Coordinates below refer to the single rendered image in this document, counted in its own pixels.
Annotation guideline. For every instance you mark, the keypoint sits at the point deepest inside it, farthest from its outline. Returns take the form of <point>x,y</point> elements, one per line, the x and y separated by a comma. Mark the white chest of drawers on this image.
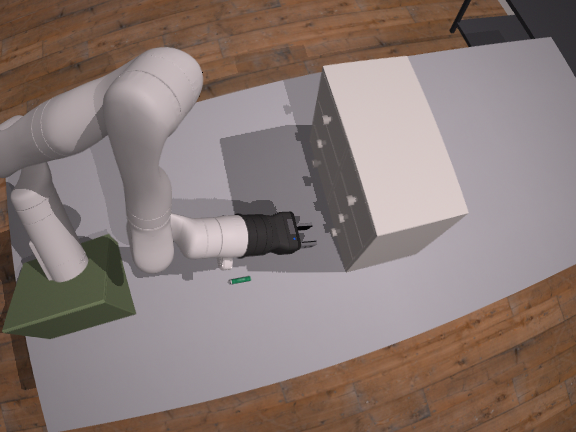
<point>407,177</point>

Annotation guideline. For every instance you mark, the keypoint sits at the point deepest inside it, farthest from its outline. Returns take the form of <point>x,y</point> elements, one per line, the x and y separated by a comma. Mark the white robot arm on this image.
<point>144,105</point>

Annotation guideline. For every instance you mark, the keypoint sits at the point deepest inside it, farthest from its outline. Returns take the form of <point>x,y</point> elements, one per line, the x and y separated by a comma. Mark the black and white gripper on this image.
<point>258,234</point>

